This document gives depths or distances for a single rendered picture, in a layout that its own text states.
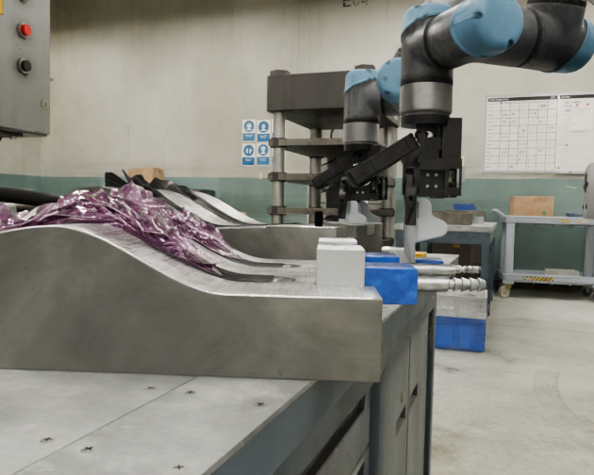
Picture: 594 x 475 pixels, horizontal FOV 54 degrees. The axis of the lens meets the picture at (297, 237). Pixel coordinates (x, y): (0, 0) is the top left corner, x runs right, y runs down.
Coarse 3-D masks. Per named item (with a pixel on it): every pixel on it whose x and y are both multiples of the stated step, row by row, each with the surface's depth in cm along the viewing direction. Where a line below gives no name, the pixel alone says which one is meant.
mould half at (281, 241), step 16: (192, 208) 87; (224, 208) 97; (224, 224) 85; (288, 224) 73; (304, 224) 75; (336, 224) 78; (352, 224) 79; (240, 240) 71; (256, 240) 71; (272, 240) 70; (288, 240) 69; (304, 240) 69; (368, 240) 82; (256, 256) 71; (272, 256) 70; (288, 256) 69; (304, 256) 69
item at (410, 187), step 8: (408, 176) 82; (408, 184) 81; (416, 184) 81; (408, 192) 81; (416, 192) 81; (408, 200) 81; (416, 200) 81; (408, 208) 81; (408, 216) 81; (408, 224) 81
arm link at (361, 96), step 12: (360, 72) 119; (372, 72) 120; (348, 84) 121; (360, 84) 119; (372, 84) 119; (348, 96) 121; (360, 96) 119; (372, 96) 119; (348, 108) 121; (360, 108) 120; (372, 108) 120; (348, 120) 121; (360, 120) 120; (372, 120) 120
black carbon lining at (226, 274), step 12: (216, 252) 55; (252, 264) 59; (264, 264) 59; (276, 264) 59; (288, 264) 58; (216, 276) 44; (228, 276) 48; (240, 276) 48; (252, 276) 48; (264, 276) 48; (276, 276) 48
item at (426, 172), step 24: (408, 120) 83; (432, 120) 82; (456, 120) 83; (432, 144) 84; (456, 144) 83; (408, 168) 82; (432, 168) 82; (456, 168) 81; (432, 192) 83; (456, 192) 81
